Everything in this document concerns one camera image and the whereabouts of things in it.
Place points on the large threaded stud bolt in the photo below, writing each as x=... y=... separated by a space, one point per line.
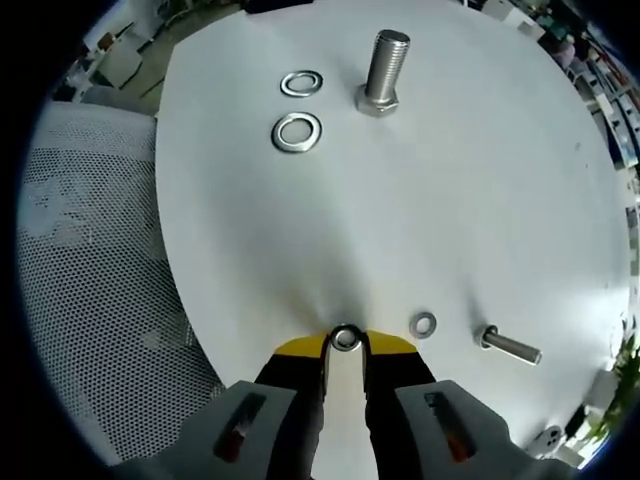
x=382 y=70

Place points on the potted green plant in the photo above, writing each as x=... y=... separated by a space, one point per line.
x=620 y=380

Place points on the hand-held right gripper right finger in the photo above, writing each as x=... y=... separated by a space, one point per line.
x=400 y=370

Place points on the white handheld controller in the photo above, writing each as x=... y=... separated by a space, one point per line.
x=551 y=439

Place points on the large metal washer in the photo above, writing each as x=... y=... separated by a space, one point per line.
x=284 y=83
x=276 y=134

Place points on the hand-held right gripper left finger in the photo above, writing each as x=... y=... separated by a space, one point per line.
x=290 y=400

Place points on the small metal washer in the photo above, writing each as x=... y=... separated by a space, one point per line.
x=334 y=338
x=413 y=326

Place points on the grey mesh office chair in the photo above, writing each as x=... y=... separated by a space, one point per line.
x=100 y=250

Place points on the small threaded stud bolt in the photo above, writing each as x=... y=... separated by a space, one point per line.
x=515 y=347

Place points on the black power adapter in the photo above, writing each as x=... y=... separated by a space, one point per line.
x=575 y=420

